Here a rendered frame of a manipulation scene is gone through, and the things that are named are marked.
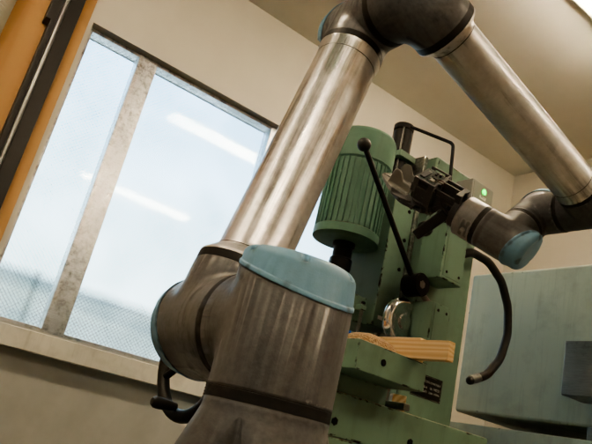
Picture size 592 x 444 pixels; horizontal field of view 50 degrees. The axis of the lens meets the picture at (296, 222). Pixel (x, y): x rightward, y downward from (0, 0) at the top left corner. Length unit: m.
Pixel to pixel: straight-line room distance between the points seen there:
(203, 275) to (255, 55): 2.48
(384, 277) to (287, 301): 0.97
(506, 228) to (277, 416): 0.78
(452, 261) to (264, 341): 1.04
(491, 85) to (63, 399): 2.02
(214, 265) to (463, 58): 0.55
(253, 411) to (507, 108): 0.73
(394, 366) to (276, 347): 0.67
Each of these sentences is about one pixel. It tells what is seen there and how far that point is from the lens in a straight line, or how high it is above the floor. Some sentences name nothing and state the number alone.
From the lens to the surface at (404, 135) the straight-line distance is 1.88.
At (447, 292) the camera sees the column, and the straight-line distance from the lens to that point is 1.79.
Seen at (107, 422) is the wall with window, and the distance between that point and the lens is 2.72.
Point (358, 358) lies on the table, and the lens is 1.27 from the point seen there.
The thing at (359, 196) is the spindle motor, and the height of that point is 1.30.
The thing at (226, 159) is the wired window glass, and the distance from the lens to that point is 3.10.
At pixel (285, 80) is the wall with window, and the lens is 3.35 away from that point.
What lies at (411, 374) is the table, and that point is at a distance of 1.38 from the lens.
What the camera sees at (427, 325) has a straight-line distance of 1.59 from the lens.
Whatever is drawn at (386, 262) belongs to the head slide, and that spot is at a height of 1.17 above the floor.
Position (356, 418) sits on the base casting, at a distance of 1.39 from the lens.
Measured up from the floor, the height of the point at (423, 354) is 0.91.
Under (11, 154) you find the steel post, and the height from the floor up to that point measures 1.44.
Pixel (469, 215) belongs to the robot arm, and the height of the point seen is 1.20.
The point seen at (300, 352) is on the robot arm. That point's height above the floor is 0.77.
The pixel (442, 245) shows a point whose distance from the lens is 1.67.
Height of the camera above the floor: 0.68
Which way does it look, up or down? 19 degrees up
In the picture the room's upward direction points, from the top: 14 degrees clockwise
